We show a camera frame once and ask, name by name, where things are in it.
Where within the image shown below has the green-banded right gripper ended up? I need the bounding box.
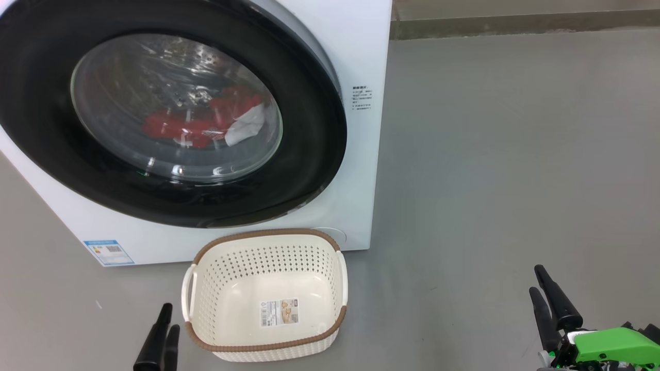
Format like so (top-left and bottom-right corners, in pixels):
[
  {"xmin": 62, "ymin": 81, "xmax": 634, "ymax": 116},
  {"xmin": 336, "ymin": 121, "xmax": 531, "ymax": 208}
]
[{"xmin": 529, "ymin": 264, "xmax": 660, "ymax": 371}]

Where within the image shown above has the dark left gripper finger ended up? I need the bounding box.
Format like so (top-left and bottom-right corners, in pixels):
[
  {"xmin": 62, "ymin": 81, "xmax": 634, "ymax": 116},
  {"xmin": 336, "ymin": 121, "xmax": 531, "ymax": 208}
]
[
  {"xmin": 164, "ymin": 325, "xmax": 181, "ymax": 371},
  {"xmin": 133, "ymin": 303, "xmax": 173, "ymax": 371}
]

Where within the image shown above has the red and white jersey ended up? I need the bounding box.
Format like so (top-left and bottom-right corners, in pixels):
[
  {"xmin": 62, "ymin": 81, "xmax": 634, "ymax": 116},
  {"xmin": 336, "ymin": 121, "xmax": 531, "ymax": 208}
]
[{"xmin": 142, "ymin": 85, "xmax": 266, "ymax": 150}]

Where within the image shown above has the black-rimmed glass washer door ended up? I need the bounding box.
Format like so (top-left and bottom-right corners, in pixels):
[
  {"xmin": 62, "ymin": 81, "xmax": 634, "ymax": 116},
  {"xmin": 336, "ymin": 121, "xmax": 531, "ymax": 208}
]
[{"xmin": 0, "ymin": 0, "xmax": 348, "ymax": 229}]

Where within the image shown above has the cream perforated laundry basket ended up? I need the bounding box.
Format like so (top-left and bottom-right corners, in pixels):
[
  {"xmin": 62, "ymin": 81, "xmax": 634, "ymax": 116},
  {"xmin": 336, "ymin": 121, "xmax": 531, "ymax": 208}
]
[{"xmin": 181, "ymin": 228, "xmax": 349, "ymax": 362}]

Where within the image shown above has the white front-load washing machine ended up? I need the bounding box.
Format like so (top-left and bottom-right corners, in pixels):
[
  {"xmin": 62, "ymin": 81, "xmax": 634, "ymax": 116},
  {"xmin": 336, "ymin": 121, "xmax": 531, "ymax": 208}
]
[{"xmin": 0, "ymin": 0, "xmax": 392, "ymax": 267}]

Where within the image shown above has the blue energy label sticker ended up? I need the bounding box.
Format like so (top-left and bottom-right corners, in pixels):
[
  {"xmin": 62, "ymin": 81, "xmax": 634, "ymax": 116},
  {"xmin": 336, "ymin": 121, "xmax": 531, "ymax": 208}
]
[{"xmin": 84, "ymin": 240, "xmax": 136, "ymax": 266}]

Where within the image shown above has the paper product label sticker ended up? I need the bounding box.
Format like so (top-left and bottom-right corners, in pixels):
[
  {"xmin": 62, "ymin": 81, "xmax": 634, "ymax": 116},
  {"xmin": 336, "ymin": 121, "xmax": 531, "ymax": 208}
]
[{"xmin": 259, "ymin": 298, "xmax": 300, "ymax": 328}]

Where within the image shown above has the round white filter cover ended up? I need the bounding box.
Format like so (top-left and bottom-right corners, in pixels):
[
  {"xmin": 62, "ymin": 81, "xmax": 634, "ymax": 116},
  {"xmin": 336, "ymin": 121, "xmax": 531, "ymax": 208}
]
[{"xmin": 311, "ymin": 227, "xmax": 347, "ymax": 248}]

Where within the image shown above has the black text notice sticker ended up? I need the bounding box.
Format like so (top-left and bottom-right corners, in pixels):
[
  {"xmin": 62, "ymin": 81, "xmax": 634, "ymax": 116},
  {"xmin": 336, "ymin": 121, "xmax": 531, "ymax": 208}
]
[{"xmin": 352, "ymin": 86, "xmax": 373, "ymax": 112}]

